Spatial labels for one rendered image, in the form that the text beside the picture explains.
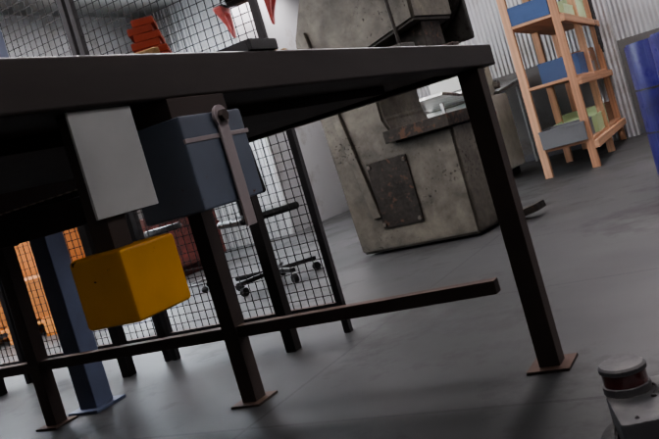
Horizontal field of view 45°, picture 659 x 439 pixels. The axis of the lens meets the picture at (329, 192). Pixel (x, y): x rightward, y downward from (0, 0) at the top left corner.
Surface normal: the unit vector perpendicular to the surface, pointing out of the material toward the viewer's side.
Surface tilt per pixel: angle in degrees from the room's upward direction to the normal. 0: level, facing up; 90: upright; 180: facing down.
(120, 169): 90
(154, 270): 90
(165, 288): 90
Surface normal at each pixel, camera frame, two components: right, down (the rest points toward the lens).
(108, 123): 0.84, -0.22
